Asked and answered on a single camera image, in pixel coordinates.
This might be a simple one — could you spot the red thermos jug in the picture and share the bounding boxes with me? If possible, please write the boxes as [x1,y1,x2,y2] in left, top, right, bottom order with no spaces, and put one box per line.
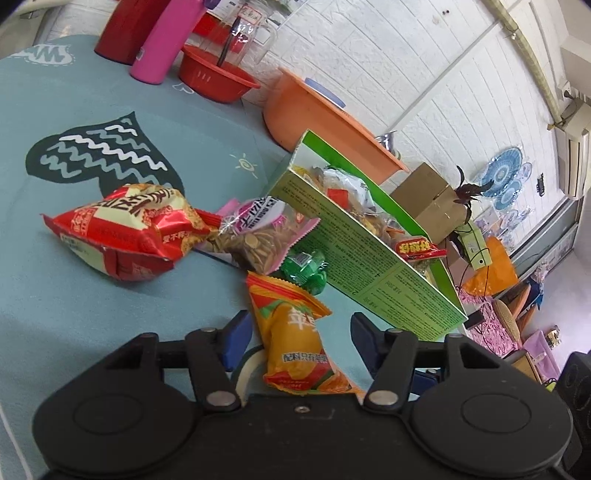
[95,0,160,65]

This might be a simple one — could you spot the clear packet with red label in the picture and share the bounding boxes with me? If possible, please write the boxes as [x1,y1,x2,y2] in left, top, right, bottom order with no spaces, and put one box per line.
[392,234,448,263]

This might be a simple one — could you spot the blue lid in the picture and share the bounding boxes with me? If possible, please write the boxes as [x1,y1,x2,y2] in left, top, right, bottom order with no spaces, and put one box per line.
[304,78,347,110]

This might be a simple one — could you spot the pink sunflower seed packet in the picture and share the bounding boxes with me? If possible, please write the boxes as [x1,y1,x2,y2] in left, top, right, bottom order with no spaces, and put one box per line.
[196,196,321,273]

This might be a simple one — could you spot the yellow-green small box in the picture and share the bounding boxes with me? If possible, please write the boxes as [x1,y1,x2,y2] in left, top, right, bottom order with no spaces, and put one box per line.
[457,226,492,269]

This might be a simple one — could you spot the dark utensil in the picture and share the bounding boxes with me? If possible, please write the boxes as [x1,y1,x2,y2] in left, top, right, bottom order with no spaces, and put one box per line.
[216,16,241,68]

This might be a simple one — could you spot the white air conditioner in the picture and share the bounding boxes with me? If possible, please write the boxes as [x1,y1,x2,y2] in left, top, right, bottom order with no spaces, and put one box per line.
[556,92,591,199]

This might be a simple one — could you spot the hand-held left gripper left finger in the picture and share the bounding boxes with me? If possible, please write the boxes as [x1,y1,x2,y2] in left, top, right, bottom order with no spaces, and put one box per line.
[104,310,254,414]

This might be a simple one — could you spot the teal printed tablecloth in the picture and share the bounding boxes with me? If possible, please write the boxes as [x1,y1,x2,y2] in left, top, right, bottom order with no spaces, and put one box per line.
[0,34,467,480]

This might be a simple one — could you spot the pink patterned cloth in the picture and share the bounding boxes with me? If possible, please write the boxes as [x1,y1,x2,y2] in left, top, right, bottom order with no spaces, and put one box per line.
[457,277,546,356]

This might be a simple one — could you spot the orange plastic basin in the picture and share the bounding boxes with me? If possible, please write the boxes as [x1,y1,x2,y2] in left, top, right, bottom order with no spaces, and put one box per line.
[263,67,409,185]

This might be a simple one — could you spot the glass pitcher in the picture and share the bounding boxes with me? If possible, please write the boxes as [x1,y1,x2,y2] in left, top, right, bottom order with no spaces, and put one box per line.
[217,0,280,68]

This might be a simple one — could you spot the red plastic basin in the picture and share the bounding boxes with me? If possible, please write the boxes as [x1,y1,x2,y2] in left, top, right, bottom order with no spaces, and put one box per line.
[178,45,262,104]

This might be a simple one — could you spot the purple bag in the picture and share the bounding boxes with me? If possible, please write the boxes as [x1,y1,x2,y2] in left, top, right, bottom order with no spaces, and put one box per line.
[522,330,561,384]

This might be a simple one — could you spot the blue patterned wall plates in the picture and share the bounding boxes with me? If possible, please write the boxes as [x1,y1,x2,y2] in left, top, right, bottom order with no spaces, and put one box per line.
[475,147,536,222]

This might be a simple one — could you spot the white snack bag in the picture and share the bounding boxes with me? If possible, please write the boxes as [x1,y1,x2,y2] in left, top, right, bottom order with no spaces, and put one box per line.
[321,166,370,208]

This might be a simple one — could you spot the orange bag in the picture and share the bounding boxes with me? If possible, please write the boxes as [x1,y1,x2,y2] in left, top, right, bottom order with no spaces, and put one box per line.
[463,237,520,297]

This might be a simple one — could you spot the green cardboard box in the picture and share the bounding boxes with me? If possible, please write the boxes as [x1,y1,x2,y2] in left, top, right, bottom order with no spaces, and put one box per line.
[268,130,468,343]

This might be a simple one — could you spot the black speaker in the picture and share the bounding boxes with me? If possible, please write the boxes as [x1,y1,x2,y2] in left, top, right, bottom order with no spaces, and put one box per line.
[556,351,591,418]

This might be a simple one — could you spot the red and yellow snack bag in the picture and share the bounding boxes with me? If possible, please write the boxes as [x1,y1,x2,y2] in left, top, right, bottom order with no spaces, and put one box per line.
[41,183,218,282]

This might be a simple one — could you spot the dark purple plant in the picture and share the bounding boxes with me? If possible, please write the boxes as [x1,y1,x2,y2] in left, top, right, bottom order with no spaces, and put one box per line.
[445,166,495,222]

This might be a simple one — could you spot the small green snack packet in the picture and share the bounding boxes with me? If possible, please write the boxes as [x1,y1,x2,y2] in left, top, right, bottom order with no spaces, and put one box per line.
[281,250,329,296]

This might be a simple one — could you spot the orange snack packet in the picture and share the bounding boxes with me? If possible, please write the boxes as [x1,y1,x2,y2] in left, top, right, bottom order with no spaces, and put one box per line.
[245,271,363,398]

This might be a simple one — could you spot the bamboo pole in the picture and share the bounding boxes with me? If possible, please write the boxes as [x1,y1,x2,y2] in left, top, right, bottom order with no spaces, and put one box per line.
[489,0,563,131]

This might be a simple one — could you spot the pink bottle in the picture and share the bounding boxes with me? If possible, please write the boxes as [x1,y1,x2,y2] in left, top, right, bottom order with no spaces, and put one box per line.
[130,0,206,86]

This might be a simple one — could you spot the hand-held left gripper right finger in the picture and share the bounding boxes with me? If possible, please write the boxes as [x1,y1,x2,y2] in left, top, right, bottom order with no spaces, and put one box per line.
[350,313,506,414]

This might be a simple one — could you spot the large brown cardboard box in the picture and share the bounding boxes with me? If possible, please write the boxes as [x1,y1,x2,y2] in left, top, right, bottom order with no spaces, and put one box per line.
[390,162,469,236]

